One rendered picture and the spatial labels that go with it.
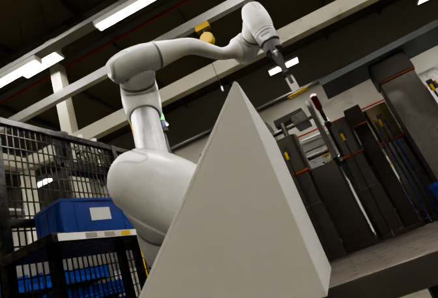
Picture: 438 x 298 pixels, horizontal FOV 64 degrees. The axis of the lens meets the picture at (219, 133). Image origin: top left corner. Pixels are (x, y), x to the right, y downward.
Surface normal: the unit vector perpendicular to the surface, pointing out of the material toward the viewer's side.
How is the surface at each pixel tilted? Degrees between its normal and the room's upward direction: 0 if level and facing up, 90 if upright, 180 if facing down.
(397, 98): 90
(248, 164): 90
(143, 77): 144
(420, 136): 90
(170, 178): 75
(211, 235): 90
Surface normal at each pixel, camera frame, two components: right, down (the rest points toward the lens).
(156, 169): -0.15, -0.61
